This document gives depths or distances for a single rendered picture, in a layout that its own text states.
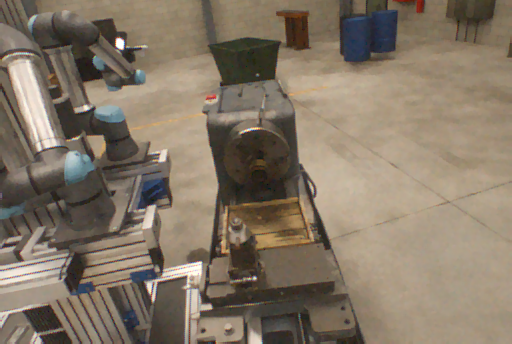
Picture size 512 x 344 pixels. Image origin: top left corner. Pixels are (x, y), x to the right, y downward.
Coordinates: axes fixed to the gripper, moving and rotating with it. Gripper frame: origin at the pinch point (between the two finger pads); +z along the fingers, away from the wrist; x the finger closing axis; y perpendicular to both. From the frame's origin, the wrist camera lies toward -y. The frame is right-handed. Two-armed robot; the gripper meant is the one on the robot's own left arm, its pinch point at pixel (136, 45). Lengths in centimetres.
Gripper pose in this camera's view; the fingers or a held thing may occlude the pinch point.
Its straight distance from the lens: 212.2
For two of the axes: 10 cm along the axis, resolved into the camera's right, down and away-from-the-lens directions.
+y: -0.1, 8.8, 4.7
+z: 2.1, -4.6, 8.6
